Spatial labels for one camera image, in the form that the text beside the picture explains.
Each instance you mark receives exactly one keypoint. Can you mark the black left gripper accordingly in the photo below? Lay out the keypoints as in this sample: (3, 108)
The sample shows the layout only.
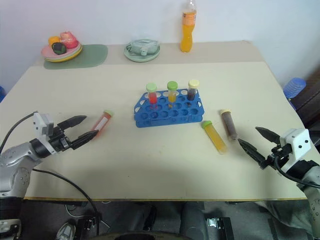
(60, 142)

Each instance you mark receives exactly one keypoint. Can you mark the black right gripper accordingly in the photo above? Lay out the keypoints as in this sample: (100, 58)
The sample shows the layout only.
(276, 156)

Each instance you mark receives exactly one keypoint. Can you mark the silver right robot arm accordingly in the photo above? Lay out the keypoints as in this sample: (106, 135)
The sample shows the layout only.
(308, 185)

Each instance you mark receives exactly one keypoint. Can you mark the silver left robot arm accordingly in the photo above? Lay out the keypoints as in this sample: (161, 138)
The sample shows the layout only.
(12, 156)

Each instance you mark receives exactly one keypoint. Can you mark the red liquid tube, white label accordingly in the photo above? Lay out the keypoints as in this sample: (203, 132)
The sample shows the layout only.
(102, 122)

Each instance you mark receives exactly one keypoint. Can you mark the brown liquid tube, cream cap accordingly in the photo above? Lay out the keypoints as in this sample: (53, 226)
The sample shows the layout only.
(229, 125)

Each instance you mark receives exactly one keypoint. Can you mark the yellow liquid tube, long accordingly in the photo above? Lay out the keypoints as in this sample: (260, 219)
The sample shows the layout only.
(215, 137)

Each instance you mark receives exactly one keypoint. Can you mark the red liquid tube, plain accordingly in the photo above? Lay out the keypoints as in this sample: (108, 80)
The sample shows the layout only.
(152, 96)

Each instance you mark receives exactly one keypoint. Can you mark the dark liquid tube, cream cap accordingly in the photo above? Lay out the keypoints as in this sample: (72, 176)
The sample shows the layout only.
(192, 91)

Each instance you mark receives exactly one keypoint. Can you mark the blue test tube rack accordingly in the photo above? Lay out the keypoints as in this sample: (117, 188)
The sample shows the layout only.
(170, 112)

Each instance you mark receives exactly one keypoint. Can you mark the yellow liquid tube, short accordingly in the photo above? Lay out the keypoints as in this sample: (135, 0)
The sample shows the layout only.
(171, 93)

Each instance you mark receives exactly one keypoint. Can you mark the blue ribbed plastic container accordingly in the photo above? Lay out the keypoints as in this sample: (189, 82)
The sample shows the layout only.
(295, 87)

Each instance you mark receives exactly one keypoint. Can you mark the dark brown cabinet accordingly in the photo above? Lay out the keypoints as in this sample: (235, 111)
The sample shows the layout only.
(310, 100)

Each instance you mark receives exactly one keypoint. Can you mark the yellow plate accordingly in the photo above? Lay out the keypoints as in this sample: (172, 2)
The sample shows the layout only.
(73, 55)

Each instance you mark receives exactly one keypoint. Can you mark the green placemat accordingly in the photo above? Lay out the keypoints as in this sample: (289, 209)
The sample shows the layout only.
(95, 56)

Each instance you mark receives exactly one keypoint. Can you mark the stacked plates with toy food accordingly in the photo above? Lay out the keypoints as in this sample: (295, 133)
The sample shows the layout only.
(47, 53)

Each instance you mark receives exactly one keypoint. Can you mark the dark green toy fruit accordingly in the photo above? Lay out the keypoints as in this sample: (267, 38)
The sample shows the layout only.
(59, 48)

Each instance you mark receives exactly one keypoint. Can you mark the blue object at edge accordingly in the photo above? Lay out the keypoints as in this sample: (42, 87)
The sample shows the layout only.
(1, 93)

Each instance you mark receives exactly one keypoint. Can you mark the pink red toy fruit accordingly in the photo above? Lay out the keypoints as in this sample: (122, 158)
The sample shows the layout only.
(68, 40)

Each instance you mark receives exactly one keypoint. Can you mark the orange toy fruit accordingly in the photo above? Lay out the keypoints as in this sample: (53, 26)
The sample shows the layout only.
(53, 40)

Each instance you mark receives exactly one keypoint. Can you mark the pale green plate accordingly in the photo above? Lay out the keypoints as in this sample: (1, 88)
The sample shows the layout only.
(140, 58)

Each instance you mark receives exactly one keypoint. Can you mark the black floor box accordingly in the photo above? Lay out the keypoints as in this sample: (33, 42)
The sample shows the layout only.
(86, 225)

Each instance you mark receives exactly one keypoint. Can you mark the grey white shoe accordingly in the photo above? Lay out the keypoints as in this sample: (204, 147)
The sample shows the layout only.
(65, 231)

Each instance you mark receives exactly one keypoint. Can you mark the folded pale green pouch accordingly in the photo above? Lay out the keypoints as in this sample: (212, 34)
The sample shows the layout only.
(141, 47)

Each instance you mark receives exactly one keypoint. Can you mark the orange drink bottle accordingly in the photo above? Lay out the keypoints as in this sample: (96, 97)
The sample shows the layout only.
(187, 37)

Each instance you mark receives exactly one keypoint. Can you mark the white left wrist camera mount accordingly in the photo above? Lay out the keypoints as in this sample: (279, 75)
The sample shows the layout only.
(43, 123)

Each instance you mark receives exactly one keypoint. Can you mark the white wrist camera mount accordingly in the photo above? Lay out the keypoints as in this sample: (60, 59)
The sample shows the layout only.
(43, 123)
(297, 143)

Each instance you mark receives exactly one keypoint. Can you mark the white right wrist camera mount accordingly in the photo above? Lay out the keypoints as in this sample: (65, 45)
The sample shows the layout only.
(297, 143)

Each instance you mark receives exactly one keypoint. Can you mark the black metal floor bracket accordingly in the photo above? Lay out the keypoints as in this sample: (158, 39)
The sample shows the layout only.
(220, 226)

